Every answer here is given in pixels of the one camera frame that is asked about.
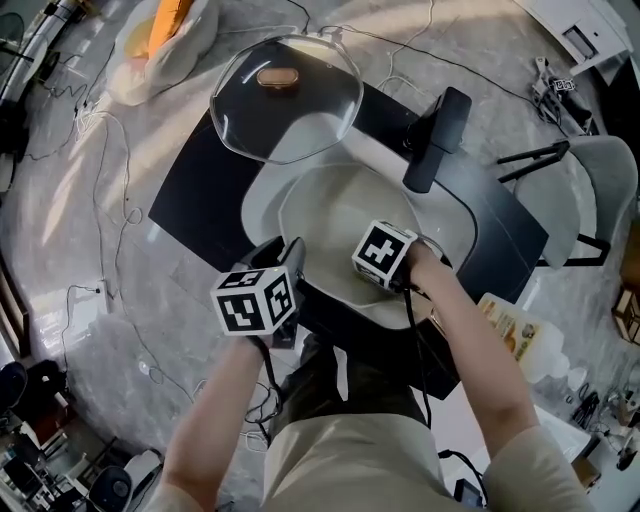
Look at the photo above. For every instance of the grey chair with black legs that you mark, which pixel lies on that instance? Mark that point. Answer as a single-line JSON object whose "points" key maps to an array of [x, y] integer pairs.
{"points": [[575, 200]]}

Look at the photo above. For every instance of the black faucet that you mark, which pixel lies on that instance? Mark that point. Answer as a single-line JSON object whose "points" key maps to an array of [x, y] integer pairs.
{"points": [[440, 130]]}

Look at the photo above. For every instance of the person's right forearm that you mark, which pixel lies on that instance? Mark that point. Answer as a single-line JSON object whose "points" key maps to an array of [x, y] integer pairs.
{"points": [[465, 350]]}

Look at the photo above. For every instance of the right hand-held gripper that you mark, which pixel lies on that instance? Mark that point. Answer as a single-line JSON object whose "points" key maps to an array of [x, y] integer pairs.
{"points": [[382, 252]]}

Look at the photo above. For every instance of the spare grey gripper device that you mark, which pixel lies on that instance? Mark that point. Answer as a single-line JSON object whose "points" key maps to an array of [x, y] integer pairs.
{"points": [[560, 95]]}

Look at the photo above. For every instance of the glass pot lid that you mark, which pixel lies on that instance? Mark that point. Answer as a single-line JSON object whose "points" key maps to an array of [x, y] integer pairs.
{"points": [[300, 125]]}

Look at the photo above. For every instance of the black sink cabinet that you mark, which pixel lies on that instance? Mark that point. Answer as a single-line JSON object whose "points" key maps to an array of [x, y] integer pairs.
{"points": [[200, 200]]}

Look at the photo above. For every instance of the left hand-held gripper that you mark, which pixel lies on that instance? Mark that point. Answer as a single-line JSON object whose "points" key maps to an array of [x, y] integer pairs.
{"points": [[250, 305]]}

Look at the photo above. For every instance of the black bathtub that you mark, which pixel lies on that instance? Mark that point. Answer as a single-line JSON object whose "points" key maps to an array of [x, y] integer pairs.
{"points": [[620, 95]]}

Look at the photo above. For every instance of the white plastic jug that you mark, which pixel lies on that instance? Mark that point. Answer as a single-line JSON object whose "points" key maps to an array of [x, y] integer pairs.
{"points": [[545, 345]]}

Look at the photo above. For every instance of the white power strip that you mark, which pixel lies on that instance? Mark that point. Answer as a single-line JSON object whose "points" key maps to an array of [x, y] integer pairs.
{"points": [[102, 297], [327, 35], [87, 112]]}

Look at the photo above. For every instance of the black waist device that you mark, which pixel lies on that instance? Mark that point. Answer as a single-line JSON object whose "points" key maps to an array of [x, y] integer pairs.
{"points": [[469, 495]]}

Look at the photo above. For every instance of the yellow cushion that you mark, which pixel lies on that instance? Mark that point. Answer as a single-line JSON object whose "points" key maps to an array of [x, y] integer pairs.
{"points": [[139, 40]]}

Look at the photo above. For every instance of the white sink basin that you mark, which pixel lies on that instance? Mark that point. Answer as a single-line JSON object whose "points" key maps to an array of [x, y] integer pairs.
{"points": [[260, 200]]}

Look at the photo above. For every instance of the white rectangular tub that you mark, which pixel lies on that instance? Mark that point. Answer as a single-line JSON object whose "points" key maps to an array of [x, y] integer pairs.
{"points": [[565, 440]]}

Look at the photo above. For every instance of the brown cardboard box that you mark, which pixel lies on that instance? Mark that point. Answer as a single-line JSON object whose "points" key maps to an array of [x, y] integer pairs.
{"points": [[632, 265]]}

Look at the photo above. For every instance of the white vanity cabinet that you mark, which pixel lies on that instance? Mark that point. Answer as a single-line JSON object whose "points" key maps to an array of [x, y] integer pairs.
{"points": [[575, 25]]}

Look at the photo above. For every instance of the person's beige shirt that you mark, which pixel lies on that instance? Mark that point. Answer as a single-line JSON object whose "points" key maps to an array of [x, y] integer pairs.
{"points": [[360, 465]]}

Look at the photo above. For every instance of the person's left forearm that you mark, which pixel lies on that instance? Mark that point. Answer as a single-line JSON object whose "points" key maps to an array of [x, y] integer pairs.
{"points": [[215, 425]]}

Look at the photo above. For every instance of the orange cushion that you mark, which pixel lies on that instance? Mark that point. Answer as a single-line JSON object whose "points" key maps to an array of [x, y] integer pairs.
{"points": [[170, 22]]}

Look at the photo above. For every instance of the wooden frame stool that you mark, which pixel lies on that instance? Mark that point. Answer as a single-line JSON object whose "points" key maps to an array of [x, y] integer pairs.
{"points": [[627, 315]]}

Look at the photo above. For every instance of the person's dark trousers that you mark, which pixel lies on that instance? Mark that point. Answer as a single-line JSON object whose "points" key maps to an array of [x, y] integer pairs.
{"points": [[380, 390]]}

